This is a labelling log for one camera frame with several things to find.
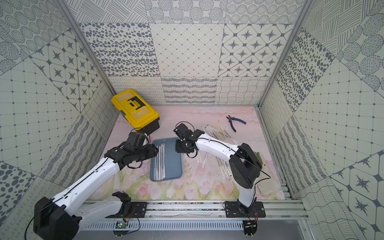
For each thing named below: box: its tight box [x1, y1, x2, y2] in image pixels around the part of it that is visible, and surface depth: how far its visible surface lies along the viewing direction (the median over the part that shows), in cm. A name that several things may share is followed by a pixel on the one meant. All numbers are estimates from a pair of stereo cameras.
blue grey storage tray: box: [149, 137, 183, 182], surface depth 90 cm
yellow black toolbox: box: [111, 89, 160, 135], surface depth 97 cm
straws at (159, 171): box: [154, 143, 166, 181], surface depth 90 cm
